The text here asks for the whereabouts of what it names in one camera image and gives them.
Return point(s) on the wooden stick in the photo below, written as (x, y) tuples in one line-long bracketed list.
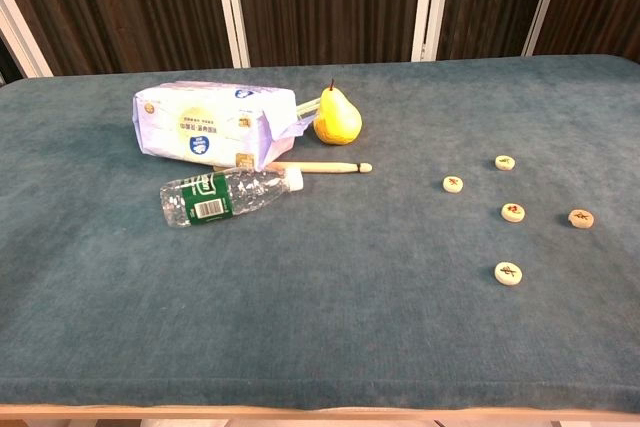
[(330, 167)]

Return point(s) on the yellow pear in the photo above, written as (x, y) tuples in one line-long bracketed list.
[(337, 119)]

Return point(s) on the clear plastic bottle green label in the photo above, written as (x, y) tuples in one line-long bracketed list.
[(220, 199)]

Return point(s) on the blue-green table cloth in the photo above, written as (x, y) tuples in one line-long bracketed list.
[(320, 307)]

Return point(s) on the purple white tissue pack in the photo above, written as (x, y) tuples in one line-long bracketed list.
[(210, 127)]

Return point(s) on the wooden table edge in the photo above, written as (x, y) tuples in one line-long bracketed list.
[(320, 413)]

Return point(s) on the white metal frame post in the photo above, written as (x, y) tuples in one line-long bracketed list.
[(430, 7), (232, 12), (22, 42), (545, 2)]

